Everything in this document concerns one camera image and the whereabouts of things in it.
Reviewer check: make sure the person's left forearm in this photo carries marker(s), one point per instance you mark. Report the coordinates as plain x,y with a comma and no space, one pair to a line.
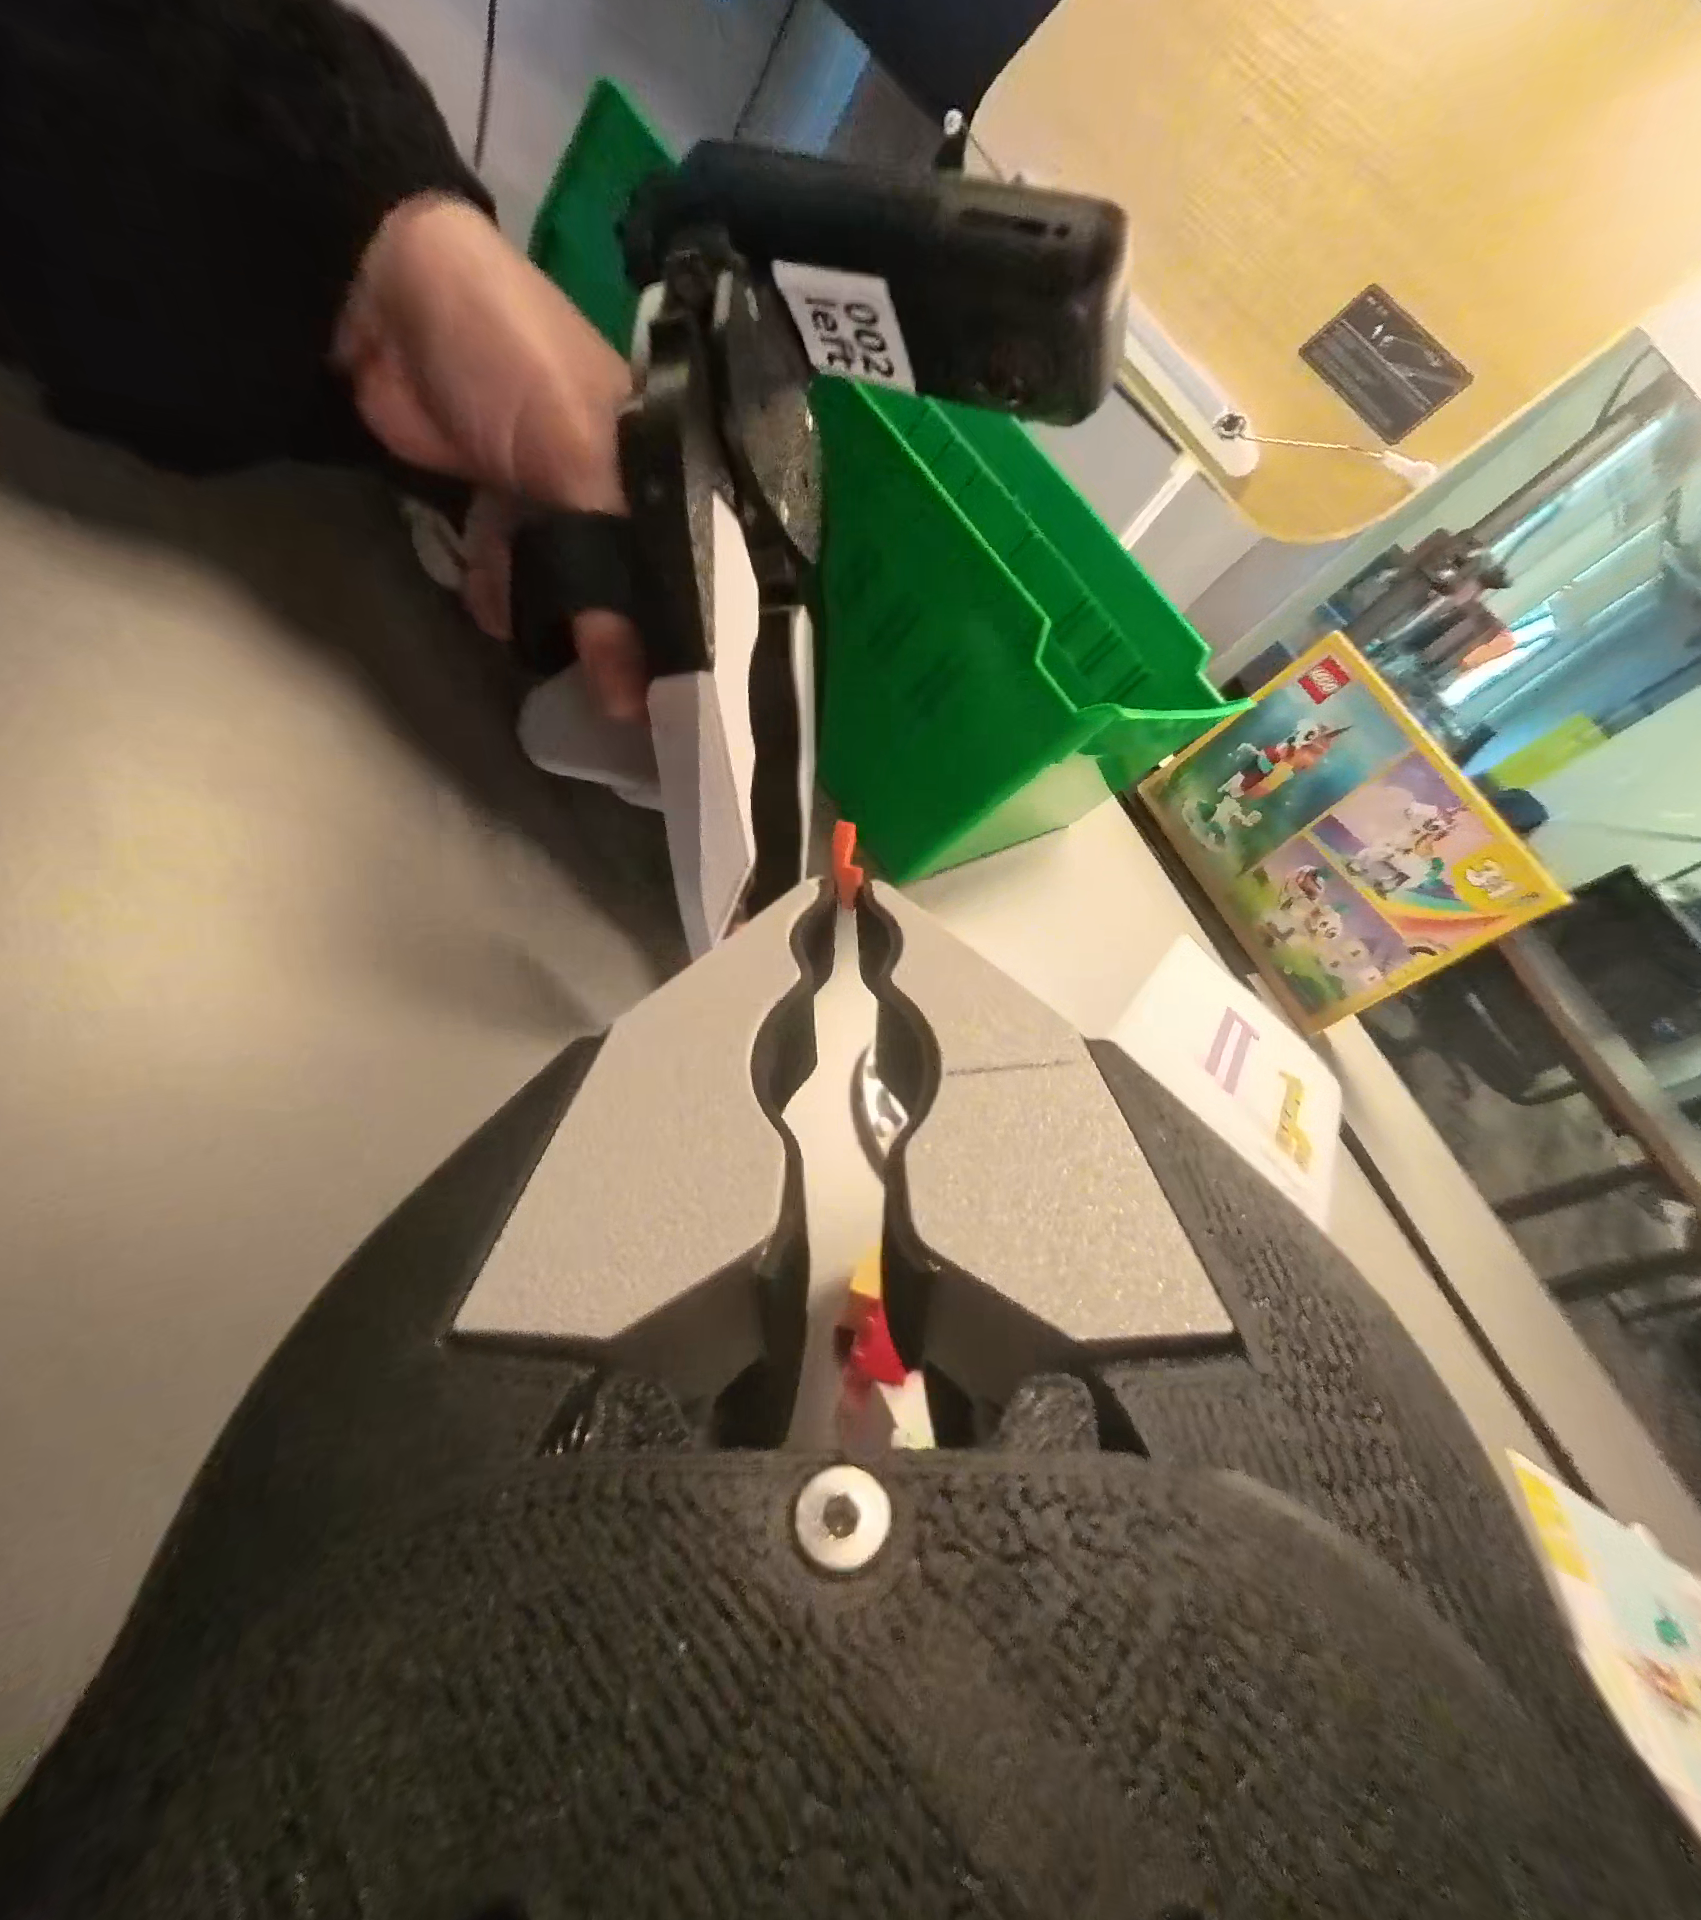
114,194

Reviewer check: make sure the white round studded plate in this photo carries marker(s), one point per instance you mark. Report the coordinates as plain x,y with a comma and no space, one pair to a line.
887,1102

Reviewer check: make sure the dark metal shelving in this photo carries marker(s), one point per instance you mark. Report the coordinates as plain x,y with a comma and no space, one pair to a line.
1539,1035

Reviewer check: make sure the colourful brick assembly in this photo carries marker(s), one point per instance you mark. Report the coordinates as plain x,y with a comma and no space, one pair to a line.
874,1334

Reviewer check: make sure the thick instruction booklet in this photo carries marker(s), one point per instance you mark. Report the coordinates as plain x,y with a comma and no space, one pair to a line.
1240,1080

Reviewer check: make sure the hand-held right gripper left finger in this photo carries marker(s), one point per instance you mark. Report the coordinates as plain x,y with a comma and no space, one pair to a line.
611,1201

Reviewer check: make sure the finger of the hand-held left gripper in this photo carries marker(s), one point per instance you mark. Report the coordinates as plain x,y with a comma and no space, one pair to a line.
784,751
706,810

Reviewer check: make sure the yellow toy set box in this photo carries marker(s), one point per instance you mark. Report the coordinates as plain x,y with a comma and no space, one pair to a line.
1360,841

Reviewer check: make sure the small orange red brick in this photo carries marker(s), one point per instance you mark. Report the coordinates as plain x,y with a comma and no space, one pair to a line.
845,866

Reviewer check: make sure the person's left hand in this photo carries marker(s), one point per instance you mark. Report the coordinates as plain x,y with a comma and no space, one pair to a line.
491,360

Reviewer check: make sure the green plastic bin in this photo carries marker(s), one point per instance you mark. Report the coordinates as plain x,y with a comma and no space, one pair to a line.
971,644

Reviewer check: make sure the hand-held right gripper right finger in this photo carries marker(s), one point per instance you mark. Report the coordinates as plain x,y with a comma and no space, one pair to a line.
1062,1201

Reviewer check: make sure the large instruction leaflet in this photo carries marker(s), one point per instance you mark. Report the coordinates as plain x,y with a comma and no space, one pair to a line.
1676,1680

